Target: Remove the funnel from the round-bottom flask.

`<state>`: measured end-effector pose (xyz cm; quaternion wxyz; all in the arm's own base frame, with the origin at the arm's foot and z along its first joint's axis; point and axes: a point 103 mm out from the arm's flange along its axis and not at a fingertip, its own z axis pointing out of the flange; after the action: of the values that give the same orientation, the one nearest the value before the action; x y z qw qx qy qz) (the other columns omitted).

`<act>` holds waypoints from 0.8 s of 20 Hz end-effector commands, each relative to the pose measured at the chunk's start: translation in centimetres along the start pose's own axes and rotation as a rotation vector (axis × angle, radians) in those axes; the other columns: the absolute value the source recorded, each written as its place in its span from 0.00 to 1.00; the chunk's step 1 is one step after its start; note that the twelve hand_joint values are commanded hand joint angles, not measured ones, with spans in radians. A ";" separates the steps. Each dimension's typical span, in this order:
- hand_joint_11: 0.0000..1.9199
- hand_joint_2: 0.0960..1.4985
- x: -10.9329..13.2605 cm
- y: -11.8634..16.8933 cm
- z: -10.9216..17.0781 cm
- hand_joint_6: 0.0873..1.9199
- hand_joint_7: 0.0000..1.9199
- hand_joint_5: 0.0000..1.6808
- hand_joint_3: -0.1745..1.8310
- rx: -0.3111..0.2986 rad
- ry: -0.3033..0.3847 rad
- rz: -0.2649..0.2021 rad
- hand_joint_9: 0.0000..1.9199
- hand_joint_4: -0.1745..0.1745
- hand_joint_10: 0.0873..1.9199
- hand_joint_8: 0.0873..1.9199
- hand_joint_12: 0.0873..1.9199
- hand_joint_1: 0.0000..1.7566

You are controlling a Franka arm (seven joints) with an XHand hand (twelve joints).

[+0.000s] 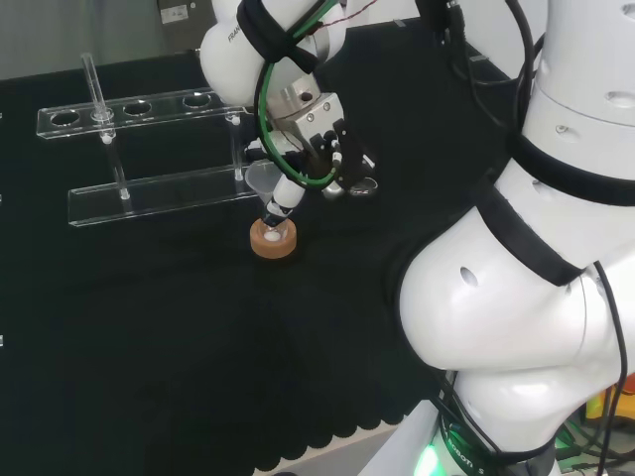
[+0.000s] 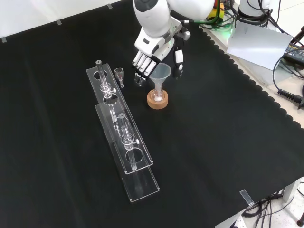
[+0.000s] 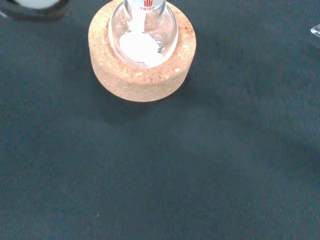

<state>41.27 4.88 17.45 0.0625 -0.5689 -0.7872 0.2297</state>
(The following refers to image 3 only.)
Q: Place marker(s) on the clear round-bottom flask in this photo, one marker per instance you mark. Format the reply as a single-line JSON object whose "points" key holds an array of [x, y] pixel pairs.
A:
{"points": [[140, 50]]}

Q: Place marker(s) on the clear weighing funnel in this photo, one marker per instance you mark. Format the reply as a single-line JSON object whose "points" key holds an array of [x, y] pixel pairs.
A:
{"points": [[316, 30]]}

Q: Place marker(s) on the black cloth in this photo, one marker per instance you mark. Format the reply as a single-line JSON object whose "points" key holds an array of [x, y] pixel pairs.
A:
{"points": [[160, 170]]}

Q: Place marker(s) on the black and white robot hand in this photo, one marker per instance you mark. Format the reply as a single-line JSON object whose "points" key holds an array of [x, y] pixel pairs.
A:
{"points": [[35, 3]]}

